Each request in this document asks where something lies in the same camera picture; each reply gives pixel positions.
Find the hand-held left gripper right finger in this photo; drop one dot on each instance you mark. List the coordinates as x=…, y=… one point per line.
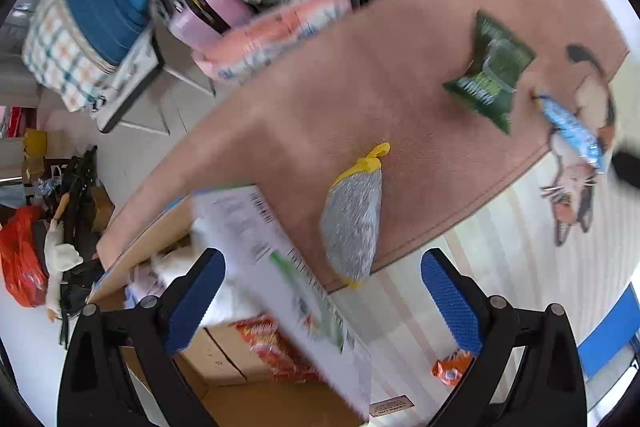
x=450, y=302

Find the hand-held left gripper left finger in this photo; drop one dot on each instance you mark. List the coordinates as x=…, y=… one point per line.
x=195, y=302

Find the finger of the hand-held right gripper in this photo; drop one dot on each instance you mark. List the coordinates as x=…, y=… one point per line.
x=627, y=167

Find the white plush toy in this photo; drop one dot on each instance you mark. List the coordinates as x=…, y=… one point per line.
x=172, y=263

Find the cardboard box with white flap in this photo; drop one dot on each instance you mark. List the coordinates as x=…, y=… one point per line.
x=240, y=217

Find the small orange packet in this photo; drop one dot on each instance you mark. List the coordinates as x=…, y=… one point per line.
x=450, y=369

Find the blue snack packet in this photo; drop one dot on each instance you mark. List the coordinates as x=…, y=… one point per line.
x=570, y=129

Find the red snack packet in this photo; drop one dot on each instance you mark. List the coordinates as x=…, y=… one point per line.
x=270, y=342

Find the cat printed striped cloth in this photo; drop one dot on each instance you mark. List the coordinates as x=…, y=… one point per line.
x=525, y=257

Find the brown label tag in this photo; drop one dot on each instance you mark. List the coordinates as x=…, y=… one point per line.
x=390, y=406

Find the grey scrubber with yellow trim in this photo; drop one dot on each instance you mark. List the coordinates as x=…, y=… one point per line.
x=350, y=222

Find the pile of black bags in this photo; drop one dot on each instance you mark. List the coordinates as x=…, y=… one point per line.
x=80, y=197

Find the blue plastic object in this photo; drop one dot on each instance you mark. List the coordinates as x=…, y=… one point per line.
x=610, y=332

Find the green snack packet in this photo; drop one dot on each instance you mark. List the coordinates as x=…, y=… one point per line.
x=492, y=67

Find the red plastic bag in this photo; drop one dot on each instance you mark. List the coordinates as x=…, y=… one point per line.
x=22, y=257

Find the black framed white board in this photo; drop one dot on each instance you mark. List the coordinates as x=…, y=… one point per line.
x=132, y=77

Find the pink mat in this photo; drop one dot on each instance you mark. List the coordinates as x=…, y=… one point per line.
x=350, y=82

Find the pink tissue pack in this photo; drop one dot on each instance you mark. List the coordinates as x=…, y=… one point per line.
x=270, y=37

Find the plaid storage bag blue lid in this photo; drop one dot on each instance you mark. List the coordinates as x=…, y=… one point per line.
x=60, y=52

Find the pink bag with black stripe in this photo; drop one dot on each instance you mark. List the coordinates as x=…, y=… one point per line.
x=200, y=14

